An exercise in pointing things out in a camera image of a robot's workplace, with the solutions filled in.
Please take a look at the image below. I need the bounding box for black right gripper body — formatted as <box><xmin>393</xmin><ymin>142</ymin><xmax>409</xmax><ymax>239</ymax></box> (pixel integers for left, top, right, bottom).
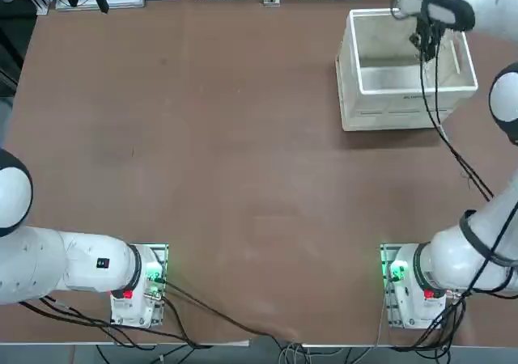
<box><xmin>409</xmin><ymin>15</ymin><xmax>447</xmax><ymax>61</ymax></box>

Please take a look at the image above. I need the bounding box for white folding storage box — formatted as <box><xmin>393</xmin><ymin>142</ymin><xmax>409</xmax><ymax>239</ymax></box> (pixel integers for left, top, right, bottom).
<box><xmin>334</xmin><ymin>8</ymin><xmax>480</xmax><ymax>133</ymax></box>

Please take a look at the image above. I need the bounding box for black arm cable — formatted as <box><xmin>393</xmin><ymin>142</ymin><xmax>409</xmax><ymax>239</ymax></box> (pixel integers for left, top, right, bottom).
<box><xmin>432</xmin><ymin>19</ymin><xmax>497</xmax><ymax>201</ymax></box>
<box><xmin>416</xmin><ymin>0</ymin><xmax>495</xmax><ymax>203</ymax></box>

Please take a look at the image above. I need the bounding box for black base cable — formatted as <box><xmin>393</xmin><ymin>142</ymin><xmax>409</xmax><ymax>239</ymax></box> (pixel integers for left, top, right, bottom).
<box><xmin>18</xmin><ymin>297</ymin><xmax>157</xmax><ymax>349</ymax></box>
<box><xmin>160</xmin><ymin>278</ymin><xmax>308</xmax><ymax>364</ymax></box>
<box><xmin>159</xmin><ymin>293</ymin><xmax>214</xmax><ymax>349</ymax></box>

